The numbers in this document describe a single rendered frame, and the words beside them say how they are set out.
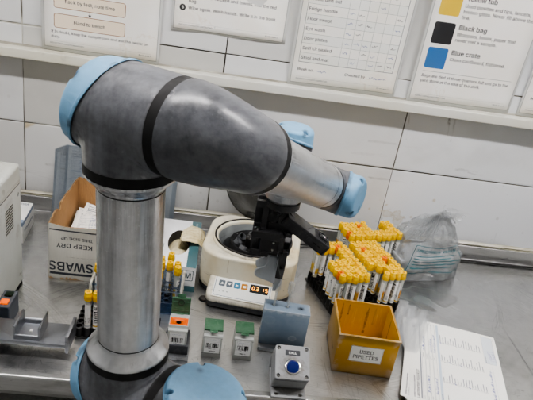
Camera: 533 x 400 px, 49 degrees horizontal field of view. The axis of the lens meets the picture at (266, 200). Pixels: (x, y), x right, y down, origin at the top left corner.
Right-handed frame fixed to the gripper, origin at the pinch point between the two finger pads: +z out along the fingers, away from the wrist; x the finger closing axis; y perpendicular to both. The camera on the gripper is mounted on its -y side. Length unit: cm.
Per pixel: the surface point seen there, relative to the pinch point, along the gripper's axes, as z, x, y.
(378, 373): 14.1, 6.2, -24.4
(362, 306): 6.3, -6.4, -20.4
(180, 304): 5.3, 4.9, 19.5
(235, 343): 10.8, 7.7, 6.8
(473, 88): -37, -55, -46
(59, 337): 11.2, 13.8, 41.7
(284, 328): 9.5, 2.0, -3.1
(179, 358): 13.8, 11.4, 17.7
